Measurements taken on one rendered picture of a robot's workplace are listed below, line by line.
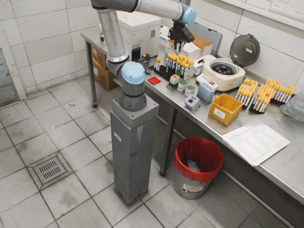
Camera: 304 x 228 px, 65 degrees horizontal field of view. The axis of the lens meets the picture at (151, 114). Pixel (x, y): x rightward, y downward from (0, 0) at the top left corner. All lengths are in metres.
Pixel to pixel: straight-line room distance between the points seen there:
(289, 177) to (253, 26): 1.02
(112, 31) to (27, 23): 1.75
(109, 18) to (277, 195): 1.65
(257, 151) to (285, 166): 0.14
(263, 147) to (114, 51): 0.92
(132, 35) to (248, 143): 1.03
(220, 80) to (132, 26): 0.69
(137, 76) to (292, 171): 0.89
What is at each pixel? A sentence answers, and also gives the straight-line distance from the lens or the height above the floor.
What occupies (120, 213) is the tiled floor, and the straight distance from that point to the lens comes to 2.01.
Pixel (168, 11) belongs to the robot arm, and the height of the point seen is 1.45.
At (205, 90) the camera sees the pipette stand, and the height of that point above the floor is 0.96.
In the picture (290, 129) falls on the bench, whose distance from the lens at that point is 1.61.
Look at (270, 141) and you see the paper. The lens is 1.44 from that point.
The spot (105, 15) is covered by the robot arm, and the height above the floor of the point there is 1.42.
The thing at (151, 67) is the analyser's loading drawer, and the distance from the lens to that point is 1.74.
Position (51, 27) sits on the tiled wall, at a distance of 2.94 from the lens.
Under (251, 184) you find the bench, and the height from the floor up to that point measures 0.27.
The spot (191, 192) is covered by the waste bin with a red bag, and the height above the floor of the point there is 0.14.
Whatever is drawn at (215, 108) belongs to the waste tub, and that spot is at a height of 0.95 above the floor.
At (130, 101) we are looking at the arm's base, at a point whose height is 1.01.
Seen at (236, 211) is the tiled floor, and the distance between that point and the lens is 2.18.
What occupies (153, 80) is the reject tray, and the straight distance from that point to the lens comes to 1.68.
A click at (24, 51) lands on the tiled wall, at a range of 2.93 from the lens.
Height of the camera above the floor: 1.81
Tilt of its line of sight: 42 degrees down
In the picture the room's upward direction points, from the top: 5 degrees clockwise
